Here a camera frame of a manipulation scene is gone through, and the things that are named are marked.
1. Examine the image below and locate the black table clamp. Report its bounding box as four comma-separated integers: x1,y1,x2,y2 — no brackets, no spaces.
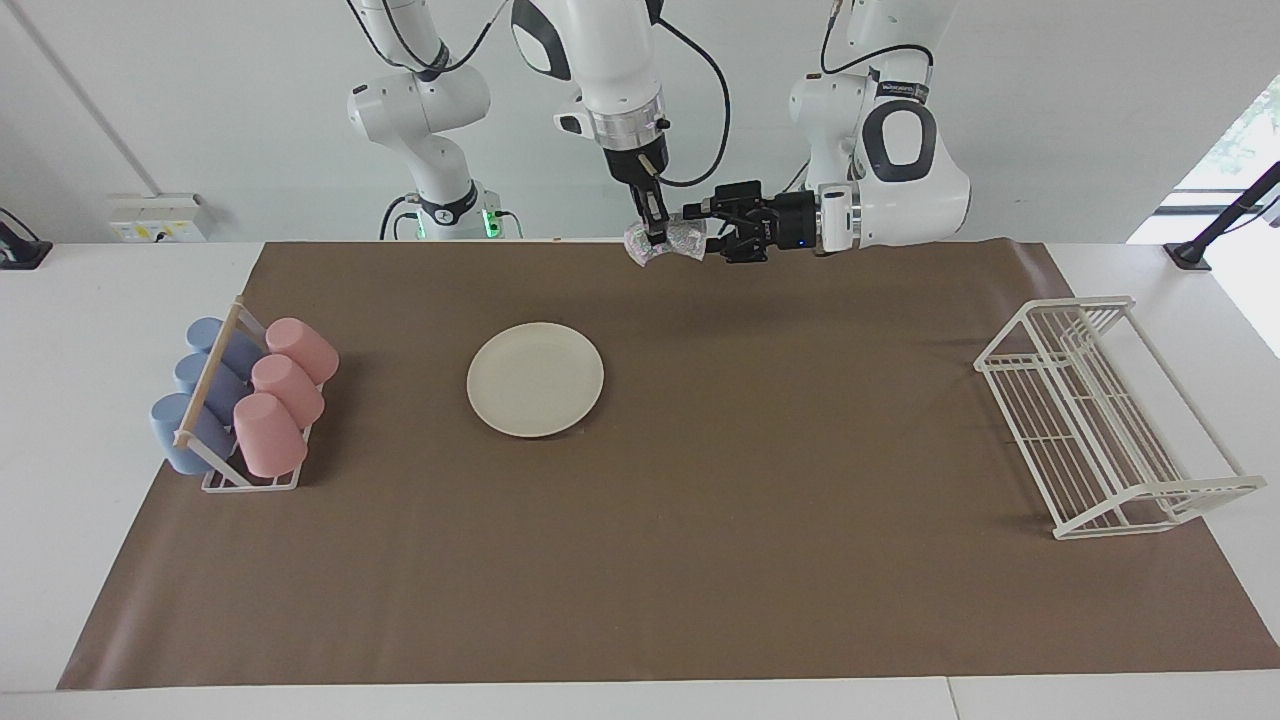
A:
0,207,53,271

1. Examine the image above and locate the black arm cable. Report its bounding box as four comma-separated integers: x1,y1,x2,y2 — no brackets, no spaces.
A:
820,0,936,101
650,15,733,189

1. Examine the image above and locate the black clamp stand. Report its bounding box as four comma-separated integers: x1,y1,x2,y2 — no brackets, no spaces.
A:
1165,160,1280,271

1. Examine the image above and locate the pink plastic cup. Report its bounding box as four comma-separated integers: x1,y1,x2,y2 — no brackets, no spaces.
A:
233,392,309,479
250,354,327,426
265,317,341,386

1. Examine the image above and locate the brown table mat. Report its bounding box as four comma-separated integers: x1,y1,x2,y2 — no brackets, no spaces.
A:
57,238,1280,691

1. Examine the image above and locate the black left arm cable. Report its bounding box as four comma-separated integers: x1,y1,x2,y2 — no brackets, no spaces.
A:
820,0,936,101

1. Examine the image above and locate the cream round plate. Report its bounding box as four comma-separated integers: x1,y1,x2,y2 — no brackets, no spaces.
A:
466,322,606,439

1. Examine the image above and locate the white wire dish rack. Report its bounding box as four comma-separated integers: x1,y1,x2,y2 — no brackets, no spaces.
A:
974,295,1267,541

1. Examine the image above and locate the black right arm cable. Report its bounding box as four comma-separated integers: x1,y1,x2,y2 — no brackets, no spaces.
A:
650,15,733,189

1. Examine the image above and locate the silver mesh sponge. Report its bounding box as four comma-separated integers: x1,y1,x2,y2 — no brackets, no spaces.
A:
623,220,708,269

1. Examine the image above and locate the wooden cup holder rack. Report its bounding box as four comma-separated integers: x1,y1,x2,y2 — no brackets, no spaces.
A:
172,295,313,493

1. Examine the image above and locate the blue plastic cup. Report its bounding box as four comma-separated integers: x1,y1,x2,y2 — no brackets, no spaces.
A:
186,317,266,381
174,352,251,421
150,393,236,476

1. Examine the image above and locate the white wall outlet box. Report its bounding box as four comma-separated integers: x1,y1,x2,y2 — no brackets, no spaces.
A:
107,193,214,244

